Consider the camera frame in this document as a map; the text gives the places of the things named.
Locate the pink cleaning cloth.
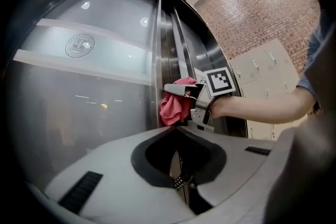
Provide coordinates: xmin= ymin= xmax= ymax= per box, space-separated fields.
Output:
xmin=159 ymin=77 xmax=198 ymax=127

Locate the person's right forearm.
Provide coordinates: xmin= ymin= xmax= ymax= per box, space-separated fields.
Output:
xmin=209 ymin=86 xmax=316 ymax=124

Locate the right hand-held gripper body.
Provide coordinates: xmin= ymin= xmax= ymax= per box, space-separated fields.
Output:
xmin=188 ymin=66 xmax=237 ymax=131

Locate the frosted band glass door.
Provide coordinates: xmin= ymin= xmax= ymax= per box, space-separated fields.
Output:
xmin=181 ymin=15 xmax=247 ymax=138
xmin=7 ymin=0 xmax=162 ymax=192

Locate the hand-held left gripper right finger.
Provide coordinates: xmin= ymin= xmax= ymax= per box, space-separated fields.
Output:
xmin=179 ymin=126 xmax=276 ymax=207

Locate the white locker cabinet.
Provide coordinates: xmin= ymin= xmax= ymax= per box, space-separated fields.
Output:
xmin=228 ymin=38 xmax=310 ymax=140

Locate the person's blue shirt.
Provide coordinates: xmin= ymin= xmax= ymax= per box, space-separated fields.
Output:
xmin=296 ymin=7 xmax=336 ymax=119

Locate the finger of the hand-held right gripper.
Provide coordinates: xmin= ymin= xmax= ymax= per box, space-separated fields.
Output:
xmin=163 ymin=83 xmax=201 ymax=97

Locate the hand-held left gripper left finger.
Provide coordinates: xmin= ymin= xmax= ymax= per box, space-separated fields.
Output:
xmin=44 ymin=126 xmax=197 ymax=224

